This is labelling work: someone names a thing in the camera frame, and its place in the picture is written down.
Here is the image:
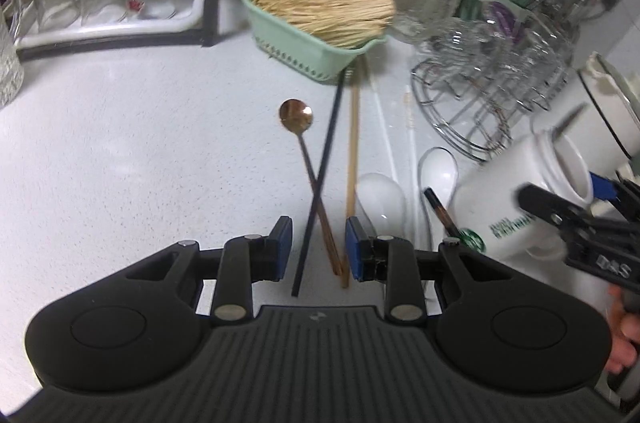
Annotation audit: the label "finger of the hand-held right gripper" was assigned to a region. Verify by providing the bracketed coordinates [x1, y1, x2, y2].
[589, 169, 640, 222]
[516, 183, 602, 238]

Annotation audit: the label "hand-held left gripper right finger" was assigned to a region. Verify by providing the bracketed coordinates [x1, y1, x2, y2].
[345, 216, 512, 325]

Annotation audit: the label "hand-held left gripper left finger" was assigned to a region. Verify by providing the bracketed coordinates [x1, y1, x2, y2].
[125, 216, 294, 325]

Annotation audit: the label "white ceramic jar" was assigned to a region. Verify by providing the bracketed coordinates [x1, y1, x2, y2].
[446, 129, 597, 284]

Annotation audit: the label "white ceramic spoon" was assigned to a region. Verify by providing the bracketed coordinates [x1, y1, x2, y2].
[416, 146, 459, 251]
[355, 172, 408, 239]

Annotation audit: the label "wooden chopstick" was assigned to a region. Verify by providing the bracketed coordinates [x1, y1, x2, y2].
[341, 55, 366, 290]

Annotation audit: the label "black chopstick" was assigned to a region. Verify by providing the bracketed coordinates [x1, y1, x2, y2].
[423, 187, 462, 239]
[291, 73, 348, 297]

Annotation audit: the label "copper long-handled spoon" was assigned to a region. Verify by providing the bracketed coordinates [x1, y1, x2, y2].
[278, 99, 343, 276]

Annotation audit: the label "person's right hand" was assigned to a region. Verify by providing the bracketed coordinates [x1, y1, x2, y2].
[605, 297, 640, 376]

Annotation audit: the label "white electric pot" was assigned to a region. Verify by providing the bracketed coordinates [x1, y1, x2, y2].
[530, 52, 640, 214]

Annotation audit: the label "glass pot lid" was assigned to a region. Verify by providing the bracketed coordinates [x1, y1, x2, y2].
[595, 53, 640, 128]

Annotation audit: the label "green plastic basket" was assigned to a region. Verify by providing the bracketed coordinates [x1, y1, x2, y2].
[241, 0, 388, 84]

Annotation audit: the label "pale dried noodles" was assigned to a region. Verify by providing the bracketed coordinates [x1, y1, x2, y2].
[252, 0, 397, 50]

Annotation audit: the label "white plastic tray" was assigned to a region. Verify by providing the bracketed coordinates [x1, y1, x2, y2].
[15, 0, 211, 48]

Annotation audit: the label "wire cup rack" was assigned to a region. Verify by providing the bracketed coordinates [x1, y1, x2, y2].
[410, 18, 576, 162]

